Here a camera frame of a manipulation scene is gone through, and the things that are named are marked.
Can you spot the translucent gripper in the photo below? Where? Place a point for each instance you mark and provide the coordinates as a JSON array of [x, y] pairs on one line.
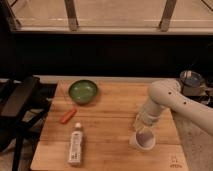
[[148, 114]]

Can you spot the white ceramic cup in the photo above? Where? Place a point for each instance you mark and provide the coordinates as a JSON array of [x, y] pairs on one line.
[[143, 140]]

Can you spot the white plastic bottle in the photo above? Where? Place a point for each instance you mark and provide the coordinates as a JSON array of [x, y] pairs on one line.
[[75, 151]]

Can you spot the metal pot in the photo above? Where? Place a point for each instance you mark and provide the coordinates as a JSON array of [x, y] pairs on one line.
[[193, 84]]

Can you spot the green bowl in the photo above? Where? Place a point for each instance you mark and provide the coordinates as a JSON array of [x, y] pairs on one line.
[[83, 91]]

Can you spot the black chair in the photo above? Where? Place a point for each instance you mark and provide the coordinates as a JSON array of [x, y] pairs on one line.
[[22, 105]]

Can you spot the orange carrot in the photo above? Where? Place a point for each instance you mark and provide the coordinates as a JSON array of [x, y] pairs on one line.
[[67, 116]]

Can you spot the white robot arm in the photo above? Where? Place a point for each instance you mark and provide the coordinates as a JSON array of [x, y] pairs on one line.
[[167, 94]]

